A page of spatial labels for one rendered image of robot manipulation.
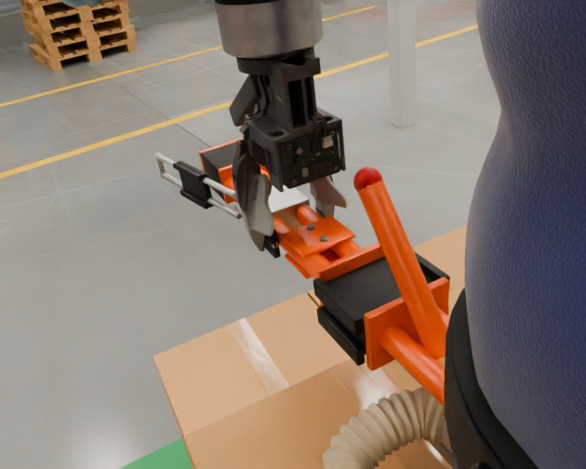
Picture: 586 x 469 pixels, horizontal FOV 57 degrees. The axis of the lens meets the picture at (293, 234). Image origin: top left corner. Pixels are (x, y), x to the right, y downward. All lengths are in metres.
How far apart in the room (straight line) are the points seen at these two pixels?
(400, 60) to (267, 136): 3.07
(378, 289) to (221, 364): 0.78
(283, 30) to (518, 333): 0.34
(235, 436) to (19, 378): 1.78
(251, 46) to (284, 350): 0.85
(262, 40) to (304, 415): 0.36
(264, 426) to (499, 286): 0.42
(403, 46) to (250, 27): 3.08
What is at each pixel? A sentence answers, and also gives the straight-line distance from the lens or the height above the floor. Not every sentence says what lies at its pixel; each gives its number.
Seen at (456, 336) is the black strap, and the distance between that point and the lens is 0.26.
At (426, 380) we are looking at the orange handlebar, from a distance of 0.42.
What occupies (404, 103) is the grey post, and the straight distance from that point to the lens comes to 3.63.
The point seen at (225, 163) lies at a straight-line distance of 0.73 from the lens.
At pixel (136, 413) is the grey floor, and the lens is 1.96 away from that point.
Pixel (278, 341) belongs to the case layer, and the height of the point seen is 0.54.
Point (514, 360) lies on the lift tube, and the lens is 0.19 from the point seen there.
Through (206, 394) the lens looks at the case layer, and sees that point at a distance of 1.17.
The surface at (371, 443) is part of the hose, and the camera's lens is 0.45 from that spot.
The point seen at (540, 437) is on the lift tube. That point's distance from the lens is 0.20.
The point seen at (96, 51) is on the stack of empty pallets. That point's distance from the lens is 7.03.
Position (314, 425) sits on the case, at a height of 0.94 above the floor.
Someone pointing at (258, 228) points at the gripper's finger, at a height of 1.10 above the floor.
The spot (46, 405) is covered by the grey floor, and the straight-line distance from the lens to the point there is 2.14.
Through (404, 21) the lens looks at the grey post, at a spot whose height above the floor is 0.66.
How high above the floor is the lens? 1.39
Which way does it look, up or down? 32 degrees down
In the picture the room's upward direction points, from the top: 8 degrees counter-clockwise
